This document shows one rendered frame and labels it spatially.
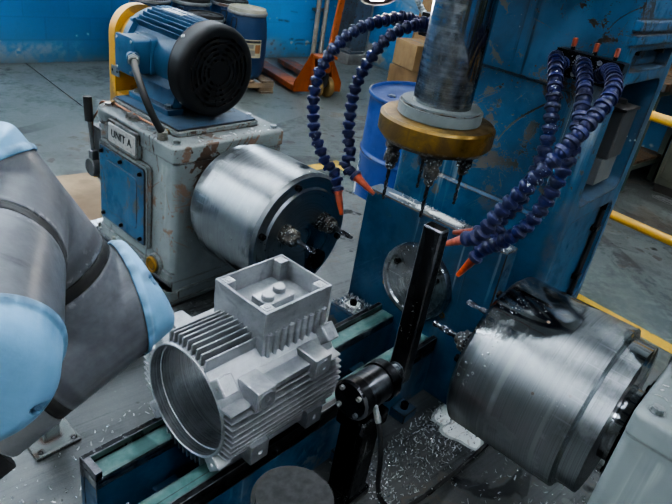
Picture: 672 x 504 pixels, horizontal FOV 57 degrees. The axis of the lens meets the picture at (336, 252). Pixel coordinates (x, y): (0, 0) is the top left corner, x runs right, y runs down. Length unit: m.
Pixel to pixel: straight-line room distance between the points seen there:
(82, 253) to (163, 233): 0.82
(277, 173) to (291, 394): 0.46
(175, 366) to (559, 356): 0.51
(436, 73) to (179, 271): 0.69
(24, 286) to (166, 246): 0.96
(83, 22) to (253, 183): 5.50
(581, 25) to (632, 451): 0.63
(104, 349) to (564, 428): 0.56
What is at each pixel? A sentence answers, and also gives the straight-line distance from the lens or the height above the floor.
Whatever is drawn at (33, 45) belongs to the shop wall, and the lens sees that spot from 6.45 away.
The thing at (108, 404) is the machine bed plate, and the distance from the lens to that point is 1.14.
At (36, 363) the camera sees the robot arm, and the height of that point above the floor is 1.37.
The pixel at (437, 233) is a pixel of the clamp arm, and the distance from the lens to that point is 0.80.
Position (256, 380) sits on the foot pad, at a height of 1.07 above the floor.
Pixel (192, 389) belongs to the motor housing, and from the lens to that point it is 0.92.
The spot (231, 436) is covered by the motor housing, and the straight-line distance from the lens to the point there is 0.77.
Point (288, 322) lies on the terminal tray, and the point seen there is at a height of 1.12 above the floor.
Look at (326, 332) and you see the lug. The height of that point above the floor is 1.08.
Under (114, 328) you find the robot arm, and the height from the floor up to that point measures 1.28.
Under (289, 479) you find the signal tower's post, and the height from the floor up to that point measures 1.22.
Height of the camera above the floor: 1.58
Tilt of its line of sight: 28 degrees down
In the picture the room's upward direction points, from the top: 10 degrees clockwise
